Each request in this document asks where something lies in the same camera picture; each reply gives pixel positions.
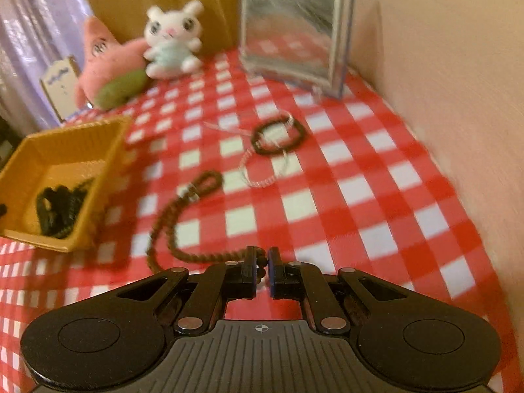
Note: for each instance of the purple patterned curtain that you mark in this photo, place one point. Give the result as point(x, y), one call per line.
point(41, 16)

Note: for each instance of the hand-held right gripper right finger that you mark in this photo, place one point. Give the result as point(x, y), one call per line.
point(273, 265)

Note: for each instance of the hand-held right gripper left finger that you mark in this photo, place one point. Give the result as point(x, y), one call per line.
point(248, 266)

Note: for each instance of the small white chair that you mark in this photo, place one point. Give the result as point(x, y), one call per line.
point(61, 86)

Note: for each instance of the yellow plastic tray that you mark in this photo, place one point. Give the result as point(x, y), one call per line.
point(61, 159)

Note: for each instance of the pink starfish plush toy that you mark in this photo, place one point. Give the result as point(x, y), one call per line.
point(106, 61)

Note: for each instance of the white bunny plush toy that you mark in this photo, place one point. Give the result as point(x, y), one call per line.
point(170, 28)

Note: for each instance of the red white checked tablecloth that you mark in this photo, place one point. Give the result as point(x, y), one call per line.
point(348, 196)

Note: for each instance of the black bead jewelry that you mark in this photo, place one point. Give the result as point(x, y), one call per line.
point(57, 208)

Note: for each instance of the square clear-framed table mirror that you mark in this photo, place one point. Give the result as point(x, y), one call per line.
point(294, 28)

